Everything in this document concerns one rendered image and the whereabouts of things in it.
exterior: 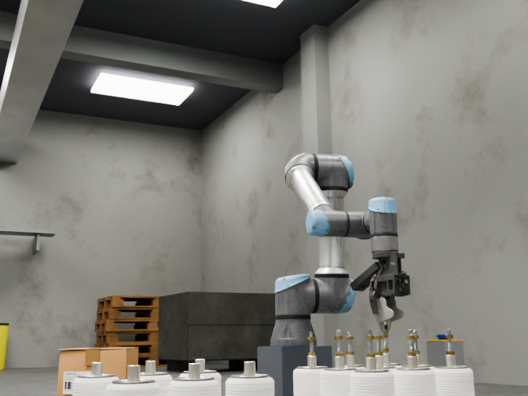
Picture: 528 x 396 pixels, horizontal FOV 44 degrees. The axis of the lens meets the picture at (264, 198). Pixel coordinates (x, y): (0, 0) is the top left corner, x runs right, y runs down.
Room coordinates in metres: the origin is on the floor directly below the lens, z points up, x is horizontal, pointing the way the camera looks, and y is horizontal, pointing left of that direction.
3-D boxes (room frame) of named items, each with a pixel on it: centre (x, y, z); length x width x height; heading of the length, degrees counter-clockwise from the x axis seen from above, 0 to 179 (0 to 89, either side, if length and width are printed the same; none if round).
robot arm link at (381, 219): (1.78, -0.33, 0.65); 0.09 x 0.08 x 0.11; 14
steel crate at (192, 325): (7.24, 0.52, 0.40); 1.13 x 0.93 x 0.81; 116
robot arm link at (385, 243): (1.78, -0.33, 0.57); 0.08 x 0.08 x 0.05
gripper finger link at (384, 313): (1.76, -0.32, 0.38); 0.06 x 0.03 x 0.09; 42
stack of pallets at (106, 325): (8.93, 1.60, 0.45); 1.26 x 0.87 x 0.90; 116
